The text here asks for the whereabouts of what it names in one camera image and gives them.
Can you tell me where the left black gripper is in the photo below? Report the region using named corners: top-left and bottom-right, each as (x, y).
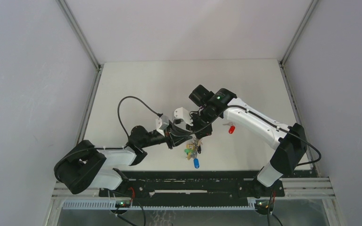
top-left (140, 120), bottom-right (191, 149)

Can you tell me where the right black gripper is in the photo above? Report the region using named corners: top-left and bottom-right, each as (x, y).
top-left (186, 108), bottom-right (217, 139)

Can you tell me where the metal key organizer ring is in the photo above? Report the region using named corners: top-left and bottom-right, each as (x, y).
top-left (183, 138), bottom-right (204, 169)

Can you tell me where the red tagged key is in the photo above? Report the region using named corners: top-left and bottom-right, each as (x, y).
top-left (223, 122), bottom-right (236, 134)

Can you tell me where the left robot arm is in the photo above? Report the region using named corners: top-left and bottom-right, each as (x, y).
top-left (54, 126), bottom-right (193, 196)

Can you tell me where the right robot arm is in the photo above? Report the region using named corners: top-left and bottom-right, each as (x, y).
top-left (186, 85), bottom-right (322, 198)

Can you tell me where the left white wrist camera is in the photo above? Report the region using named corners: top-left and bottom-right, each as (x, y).
top-left (156, 115), bottom-right (169, 137)

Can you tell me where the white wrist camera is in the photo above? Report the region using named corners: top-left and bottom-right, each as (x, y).
top-left (173, 107), bottom-right (193, 126)
top-left (156, 115), bottom-right (169, 137)

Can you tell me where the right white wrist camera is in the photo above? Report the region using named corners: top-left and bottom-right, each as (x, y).
top-left (173, 107), bottom-right (193, 126)

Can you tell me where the left black camera cable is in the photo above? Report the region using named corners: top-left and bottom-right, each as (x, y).
top-left (117, 96), bottom-right (164, 139)

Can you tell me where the black camera cable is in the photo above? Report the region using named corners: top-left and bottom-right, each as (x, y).
top-left (117, 96), bottom-right (164, 139)
top-left (172, 106), bottom-right (322, 168)

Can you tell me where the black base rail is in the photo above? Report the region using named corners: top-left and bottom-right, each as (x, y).
top-left (99, 170), bottom-right (285, 207)

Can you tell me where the right black camera cable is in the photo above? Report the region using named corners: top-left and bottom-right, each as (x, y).
top-left (172, 106), bottom-right (322, 168)

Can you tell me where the left aluminium frame post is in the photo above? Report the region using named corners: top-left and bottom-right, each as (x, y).
top-left (57, 0), bottom-right (103, 72)

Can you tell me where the aluminium frame post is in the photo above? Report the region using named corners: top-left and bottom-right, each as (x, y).
top-left (279, 0), bottom-right (320, 68)
top-left (57, 0), bottom-right (103, 72)

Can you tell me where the right aluminium frame post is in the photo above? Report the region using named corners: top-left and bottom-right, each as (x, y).
top-left (279, 0), bottom-right (320, 68)

